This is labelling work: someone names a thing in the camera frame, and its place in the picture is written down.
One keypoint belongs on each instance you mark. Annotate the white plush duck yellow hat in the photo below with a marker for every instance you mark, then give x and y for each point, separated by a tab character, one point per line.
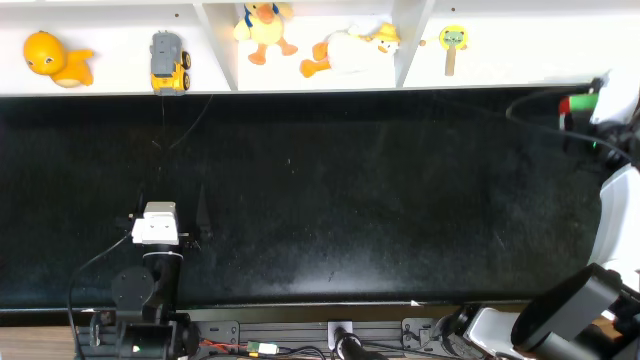
355	52

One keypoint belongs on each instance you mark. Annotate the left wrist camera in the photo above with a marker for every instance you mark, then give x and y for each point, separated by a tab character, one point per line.
156	225

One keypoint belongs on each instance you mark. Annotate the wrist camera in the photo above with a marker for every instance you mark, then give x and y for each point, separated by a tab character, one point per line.
156	225
617	95

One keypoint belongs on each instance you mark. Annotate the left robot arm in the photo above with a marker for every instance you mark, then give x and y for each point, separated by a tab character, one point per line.
150	290

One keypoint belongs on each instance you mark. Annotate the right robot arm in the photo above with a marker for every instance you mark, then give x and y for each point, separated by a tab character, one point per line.
617	220

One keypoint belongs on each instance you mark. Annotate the many-coloured puzzle cube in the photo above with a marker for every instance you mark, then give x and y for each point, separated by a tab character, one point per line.
582	102

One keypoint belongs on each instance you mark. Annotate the yellow rubber duck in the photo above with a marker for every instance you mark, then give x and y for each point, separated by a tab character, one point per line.
47	57

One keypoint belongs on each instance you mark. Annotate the yellow rattle drum toy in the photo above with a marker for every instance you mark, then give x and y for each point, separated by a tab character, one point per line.
452	39

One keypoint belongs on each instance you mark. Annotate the mounting rail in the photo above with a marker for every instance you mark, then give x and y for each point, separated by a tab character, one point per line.
310	342

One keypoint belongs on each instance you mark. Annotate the white shelf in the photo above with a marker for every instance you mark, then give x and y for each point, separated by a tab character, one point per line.
525	55

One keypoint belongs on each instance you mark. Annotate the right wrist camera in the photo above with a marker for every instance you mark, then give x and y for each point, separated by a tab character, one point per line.
617	95

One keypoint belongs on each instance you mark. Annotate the grey and yellow toy truck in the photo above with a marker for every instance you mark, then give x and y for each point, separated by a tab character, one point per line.
167	55

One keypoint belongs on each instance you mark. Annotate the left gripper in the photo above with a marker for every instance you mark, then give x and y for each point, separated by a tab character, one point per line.
192	240

